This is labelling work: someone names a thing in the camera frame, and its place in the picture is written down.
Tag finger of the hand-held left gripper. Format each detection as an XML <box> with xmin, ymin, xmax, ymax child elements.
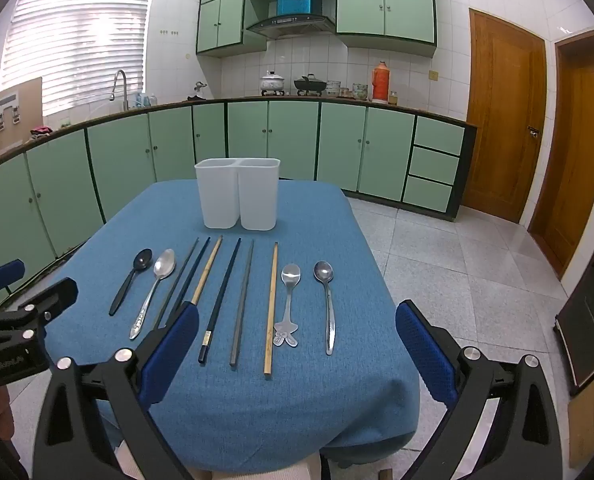
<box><xmin>0</xmin><ymin>259</ymin><xmax>26</xmax><ymax>306</ymax></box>
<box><xmin>20</xmin><ymin>277</ymin><xmax>79</xmax><ymax>329</ymax></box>

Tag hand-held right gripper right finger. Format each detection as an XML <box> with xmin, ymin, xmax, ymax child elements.
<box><xmin>394</xmin><ymin>300</ymin><xmax>565</xmax><ymax>480</ymax></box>

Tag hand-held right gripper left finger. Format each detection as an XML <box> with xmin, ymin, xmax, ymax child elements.
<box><xmin>32</xmin><ymin>302</ymin><xmax>200</xmax><ymax>480</ymax></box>

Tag dark blue chopstick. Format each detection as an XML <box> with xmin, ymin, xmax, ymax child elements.
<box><xmin>198</xmin><ymin>238</ymin><xmax>242</xmax><ymax>364</ymax></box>

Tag thin black chopstick silver cap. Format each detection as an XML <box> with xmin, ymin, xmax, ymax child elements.
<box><xmin>154</xmin><ymin>238</ymin><xmax>199</xmax><ymax>331</ymax></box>
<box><xmin>167</xmin><ymin>236</ymin><xmax>211</xmax><ymax>323</ymax></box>

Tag grey chopstick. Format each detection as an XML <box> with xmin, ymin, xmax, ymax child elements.
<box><xmin>229</xmin><ymin>239</ymin><xmax>255</xmax><ymax>366</ymax></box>

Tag silver spoon ornate handle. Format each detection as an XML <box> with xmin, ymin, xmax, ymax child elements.
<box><xmin>130</xmin><ymin>248</ymin><xmax>177</xmax><ymax>341</ymax></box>

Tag bamboo chopstick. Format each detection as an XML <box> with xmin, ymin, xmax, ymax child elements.
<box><xmin>263</xmin><ymin>242</ymin><xmax>279</xmax><ymax>377</ymax></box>
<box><xmin>191</xmin><ymin>235</ymin><xmax>224</xmax><ymax>306</ymax></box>

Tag black spoon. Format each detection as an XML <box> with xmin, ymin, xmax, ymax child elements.
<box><xmin>108</xmin><ymin>248</ymin><xmax>154</xmax><ymax>317</ymax></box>

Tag plain silver spoon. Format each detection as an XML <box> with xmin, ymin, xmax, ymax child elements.
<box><xmin>313</xmin><ymin>260</ymin><xmax>336</xmax><ymax>356</ymax></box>

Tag small spoon bear handle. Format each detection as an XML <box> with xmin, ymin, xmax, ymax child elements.
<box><xmin>273</xmin><ymin>263</ymin><xmax>302</xmax><ymax>348</ymax></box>

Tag white double utensil container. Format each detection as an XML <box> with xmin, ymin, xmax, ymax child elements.
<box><xmin>194</xmin><ymin>158</ymin><xmax>281</xmax><ymax>232</ymax></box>

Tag blue tablecloth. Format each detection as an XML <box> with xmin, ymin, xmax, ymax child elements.
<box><xmin>42</xmin><ymin>178</ymin><xmax>422</xmax><ymax>473</ymax></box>

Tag cardboard box white labels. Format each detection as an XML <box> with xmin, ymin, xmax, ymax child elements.
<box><xmin>0</xmin><ymin>77</ymin><xmax>44</xmax><ymax>168</ymax></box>

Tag black glass cabinet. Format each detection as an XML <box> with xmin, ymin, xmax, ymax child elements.
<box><xmin>554</xmin><ymin>200</ymin><xmax>594</xmax><ymax>396</ymax></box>

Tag plain cardboard box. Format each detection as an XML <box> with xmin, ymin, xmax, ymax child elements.
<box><xmin>567</xmin><ymin>370</ymin><xmax>594</xmax><ymax>461</ymax></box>

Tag metal kitchen faucet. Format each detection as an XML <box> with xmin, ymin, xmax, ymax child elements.
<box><xmin>110</xmin><ymin>70</ymin><xmax>130</xmax><ymax>112</ymax></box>

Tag brown wooden door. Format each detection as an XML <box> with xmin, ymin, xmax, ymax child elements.
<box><xmin>527</xmin><ymin>30</ymin><xmax>594</xmax><ymax>281</ymax></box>
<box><xmin>462</xmin><ymin>8</ymin><xmax>548</xmax><ymax>224</ymax></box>

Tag green base cabinets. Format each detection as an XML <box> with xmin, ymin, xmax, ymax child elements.
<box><xmin>0</xmin><ymin>96</ymin><xmax>478</xmax><ymax>311</ymax></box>

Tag white window blind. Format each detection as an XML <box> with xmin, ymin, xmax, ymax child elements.
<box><xmin>0</xmin><ymin>0</ymin><xmax>156</xmax><ymax>117</ymax></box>

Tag orange thermos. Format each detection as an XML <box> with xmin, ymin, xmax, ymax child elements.
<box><xmin>372</xmin><ymin>61</ymin><xmax>390</xmax><ymax>105</ymax></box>

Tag white lidded pot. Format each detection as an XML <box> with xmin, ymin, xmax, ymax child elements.
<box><xmin>260</xmin><ymin>71</ymin><xmax>285</xmax><ymax>97</ymax></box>

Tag black wok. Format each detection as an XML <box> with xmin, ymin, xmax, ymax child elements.
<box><xmin>293</xmin><ymin>74</ymin><xmax>328</xmax><ymax>96</ymax></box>

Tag black range hood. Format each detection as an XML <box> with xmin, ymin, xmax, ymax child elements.
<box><xmin>245</xmin><ymin>14</ymin><xmax>337</xmax><ymax>40</ymax></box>

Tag blue hood chimney cover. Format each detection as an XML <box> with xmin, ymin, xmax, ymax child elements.
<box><xmin>277</xmin><ymin>0</ymin><xmax>323</xmax><ymax>16</ymax></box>

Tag green wall cabinets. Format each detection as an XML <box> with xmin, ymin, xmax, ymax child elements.
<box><xmin>195</xmin><ymin>0</ymin><xmax>438</xmax><ymax>58</ymax></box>

